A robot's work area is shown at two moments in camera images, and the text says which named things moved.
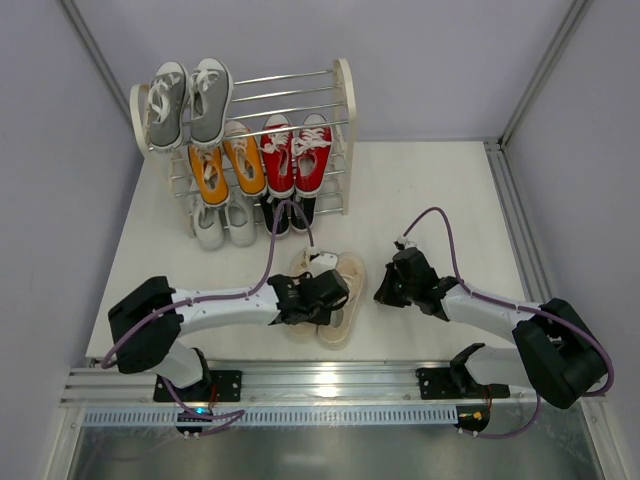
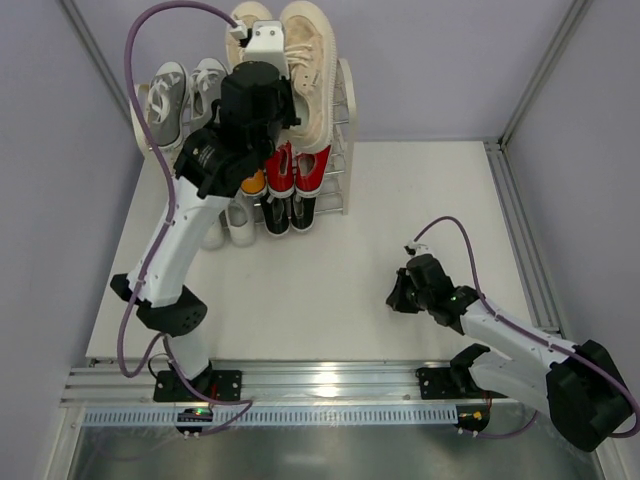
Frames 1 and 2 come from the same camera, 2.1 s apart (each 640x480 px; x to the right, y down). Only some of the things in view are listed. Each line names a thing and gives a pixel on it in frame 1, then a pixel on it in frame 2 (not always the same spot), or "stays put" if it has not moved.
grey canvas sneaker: x=211 y=90 stays put
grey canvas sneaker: x=167 y=101 stays put
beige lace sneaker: x=302 y=332 -> x=247 y=12
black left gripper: x=332 y=293 -> x=282 y=118
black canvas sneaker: x=308 y=204 stays put
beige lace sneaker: x=335 y=334 -> x=312 y=67
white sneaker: x=209 y=226 stays put
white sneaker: x=240 y=220 stays put
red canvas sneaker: x=277 y=149 stays put
